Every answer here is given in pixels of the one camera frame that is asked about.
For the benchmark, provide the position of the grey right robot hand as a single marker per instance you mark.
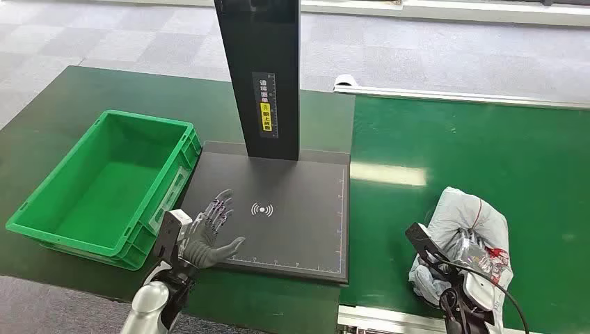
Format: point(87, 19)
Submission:
point(477, 286)

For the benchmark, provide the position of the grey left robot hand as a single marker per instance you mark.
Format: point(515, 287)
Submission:
point(205, 239)

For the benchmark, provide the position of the grey plastic mailer package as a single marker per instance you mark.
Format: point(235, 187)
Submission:
point(465, 210)

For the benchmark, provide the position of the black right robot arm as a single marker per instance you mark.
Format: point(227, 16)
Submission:
point(463, 315)

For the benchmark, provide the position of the black inbound scanner machine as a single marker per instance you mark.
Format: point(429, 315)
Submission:
point(295, 230)

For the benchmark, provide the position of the green conveyor belt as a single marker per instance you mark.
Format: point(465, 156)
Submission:
point(484, 143)

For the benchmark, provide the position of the green plastic crate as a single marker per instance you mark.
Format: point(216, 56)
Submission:
point(106, 193)

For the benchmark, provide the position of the black and yellow label sticker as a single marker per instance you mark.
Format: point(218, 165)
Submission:
point(265, 106)

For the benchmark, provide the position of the white floor ledge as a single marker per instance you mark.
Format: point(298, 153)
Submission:
point(461, 11)

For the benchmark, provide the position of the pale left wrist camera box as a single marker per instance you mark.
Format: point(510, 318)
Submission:
point(169, 233)

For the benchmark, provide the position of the aluminium conveyor side rail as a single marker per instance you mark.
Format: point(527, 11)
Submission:
point(461, 95)
point(392, 320)

